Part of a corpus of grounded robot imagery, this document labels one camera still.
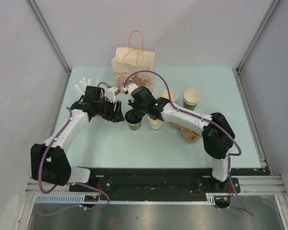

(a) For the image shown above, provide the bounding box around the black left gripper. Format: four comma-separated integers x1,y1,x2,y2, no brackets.
95,96,124,123

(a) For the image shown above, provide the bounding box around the black cup lid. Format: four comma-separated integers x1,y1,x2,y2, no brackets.
125,109,142,125

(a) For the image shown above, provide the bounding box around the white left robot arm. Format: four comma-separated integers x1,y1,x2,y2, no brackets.
30,86,124,192

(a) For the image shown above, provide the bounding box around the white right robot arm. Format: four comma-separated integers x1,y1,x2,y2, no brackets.
123,84,235,192

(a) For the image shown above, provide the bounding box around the printed paper takeout bag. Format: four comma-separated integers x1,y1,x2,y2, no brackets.
111,31,156,92

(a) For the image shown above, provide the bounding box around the white paper cup stack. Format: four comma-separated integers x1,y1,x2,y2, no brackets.
161,89,178,103

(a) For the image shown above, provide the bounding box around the green paper cup stack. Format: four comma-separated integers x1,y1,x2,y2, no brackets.
183,89,201,111

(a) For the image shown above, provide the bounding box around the brown pulp cup carrier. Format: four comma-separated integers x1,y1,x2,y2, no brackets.
172,123,202,143

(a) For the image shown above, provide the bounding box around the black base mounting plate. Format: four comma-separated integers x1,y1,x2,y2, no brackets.
69,168,230,201

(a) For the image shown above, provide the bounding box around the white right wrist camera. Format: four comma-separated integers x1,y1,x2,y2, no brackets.
121,83,138,97

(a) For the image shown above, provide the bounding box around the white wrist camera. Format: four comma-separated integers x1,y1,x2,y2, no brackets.
121,83,138,97
105,86,120,103

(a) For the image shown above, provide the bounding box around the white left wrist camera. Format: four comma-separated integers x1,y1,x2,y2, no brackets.
105,86,120,103

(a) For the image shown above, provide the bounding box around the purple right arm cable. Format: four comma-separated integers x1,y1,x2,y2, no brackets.
123,70,254,217

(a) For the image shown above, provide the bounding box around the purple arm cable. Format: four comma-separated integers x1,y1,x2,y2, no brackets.
36,81,111,216
123,70,254,217

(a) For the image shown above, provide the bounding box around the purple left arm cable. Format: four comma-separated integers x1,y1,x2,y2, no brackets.
36,81,111,216

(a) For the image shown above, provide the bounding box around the white slotted cable duct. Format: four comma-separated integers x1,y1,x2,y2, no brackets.
35,194,215,205

